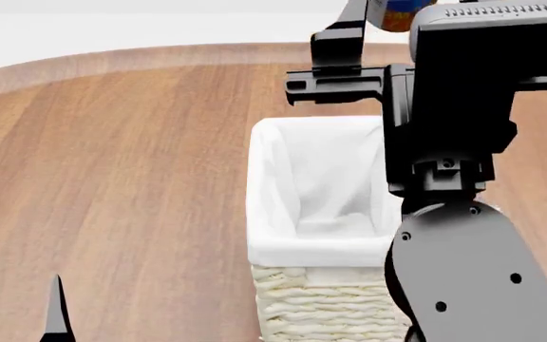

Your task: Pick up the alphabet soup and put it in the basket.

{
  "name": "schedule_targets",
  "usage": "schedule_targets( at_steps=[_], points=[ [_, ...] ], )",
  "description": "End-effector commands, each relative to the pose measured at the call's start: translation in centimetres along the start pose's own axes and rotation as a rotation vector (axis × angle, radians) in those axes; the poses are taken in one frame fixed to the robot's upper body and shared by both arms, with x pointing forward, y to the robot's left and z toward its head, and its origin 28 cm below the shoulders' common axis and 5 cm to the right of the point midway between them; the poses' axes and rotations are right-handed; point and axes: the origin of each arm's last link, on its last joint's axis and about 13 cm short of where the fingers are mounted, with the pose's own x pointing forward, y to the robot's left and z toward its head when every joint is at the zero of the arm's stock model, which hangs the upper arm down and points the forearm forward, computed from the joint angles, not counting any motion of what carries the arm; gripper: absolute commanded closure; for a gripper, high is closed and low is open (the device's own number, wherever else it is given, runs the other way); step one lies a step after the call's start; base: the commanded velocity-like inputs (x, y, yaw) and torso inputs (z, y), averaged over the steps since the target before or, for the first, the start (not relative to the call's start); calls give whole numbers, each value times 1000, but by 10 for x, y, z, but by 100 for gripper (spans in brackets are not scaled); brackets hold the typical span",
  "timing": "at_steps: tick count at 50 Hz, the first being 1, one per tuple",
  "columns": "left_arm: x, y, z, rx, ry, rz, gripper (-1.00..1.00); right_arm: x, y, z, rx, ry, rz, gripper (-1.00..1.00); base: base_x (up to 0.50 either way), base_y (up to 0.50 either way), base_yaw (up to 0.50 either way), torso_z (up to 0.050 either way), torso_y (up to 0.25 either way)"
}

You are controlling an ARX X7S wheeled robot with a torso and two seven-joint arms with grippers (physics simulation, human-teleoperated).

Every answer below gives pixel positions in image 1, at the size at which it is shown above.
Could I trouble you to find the white wicker basket with liner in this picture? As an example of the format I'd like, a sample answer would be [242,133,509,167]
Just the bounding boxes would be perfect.
[246,115,415,342]

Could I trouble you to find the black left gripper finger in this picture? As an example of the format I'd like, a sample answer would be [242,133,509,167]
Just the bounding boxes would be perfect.
[39,274,76,342]

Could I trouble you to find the grey gripper camera box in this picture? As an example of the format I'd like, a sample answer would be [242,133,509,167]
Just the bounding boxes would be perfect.
[408,0,547,90]

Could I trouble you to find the alphabet soup can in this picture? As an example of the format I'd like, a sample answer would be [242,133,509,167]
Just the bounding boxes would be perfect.
[367,0,439,34]

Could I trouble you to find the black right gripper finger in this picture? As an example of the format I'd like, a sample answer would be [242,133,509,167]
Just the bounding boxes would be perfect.
[310,0,368,71]

